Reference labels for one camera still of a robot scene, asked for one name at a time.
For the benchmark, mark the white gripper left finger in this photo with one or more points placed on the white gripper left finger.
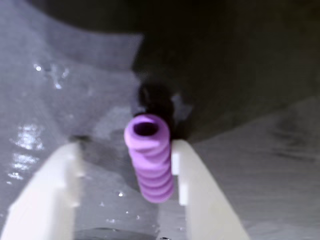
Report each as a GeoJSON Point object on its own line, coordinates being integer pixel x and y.
{"type": "Point", "coordinates": [45, 190]}

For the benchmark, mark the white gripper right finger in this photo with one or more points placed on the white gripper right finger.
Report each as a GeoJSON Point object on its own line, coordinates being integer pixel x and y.
{"type": "Point", "coordinates": [205, 190]}

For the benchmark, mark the dark grey table mat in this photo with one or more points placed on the dark grey table mat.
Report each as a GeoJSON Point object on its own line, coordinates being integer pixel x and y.
{"type": "Point", "coordinates": [250, 162]}

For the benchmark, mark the purple ribbed pen grip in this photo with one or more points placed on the purple ribbed pen grip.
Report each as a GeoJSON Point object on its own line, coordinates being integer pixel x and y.
{"type": "Point", "coordinates": [152, 160]}

